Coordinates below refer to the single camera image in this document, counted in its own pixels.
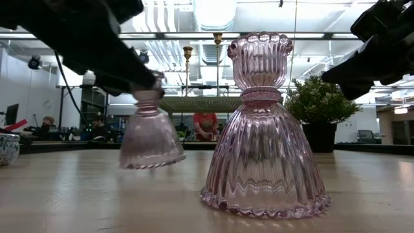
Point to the bright ceiling lamp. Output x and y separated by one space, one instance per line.
401 110

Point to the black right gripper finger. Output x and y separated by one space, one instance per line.
354 91
378 61

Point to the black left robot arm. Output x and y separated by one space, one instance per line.
22 14

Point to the tall gold candlestick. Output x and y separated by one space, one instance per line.
217 38

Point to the short gold candlestick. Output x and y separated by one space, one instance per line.
187 50

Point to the black table edge rail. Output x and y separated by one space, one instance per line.
372 149

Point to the black horizontal frame beam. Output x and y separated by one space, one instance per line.
194 35

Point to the blue white patterned candle bowl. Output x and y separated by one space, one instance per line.
8 149

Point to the silver ventilation duct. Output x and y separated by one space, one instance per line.
213 16

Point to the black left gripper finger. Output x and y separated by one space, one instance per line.
132 68
111 87

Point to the grey office chair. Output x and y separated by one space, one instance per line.
367 136

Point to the black ceiling spotlight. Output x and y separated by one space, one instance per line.
145 58
34 62

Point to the person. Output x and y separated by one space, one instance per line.
205 121
98 127
48 122

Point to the black computer monitor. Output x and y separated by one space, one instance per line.
12 113

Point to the red flat object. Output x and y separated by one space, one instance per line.
19 125

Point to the pale green metal shelf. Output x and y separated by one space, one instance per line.
200 104

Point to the pink ribbed glass candle holder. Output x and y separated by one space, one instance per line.
262 145
148 139

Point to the green plant in black pot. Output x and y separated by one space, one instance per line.
320 103

